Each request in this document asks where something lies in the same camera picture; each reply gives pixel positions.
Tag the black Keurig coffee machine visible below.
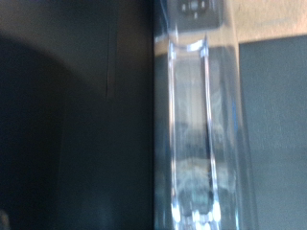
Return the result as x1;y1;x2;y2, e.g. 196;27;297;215
0;0;258;230

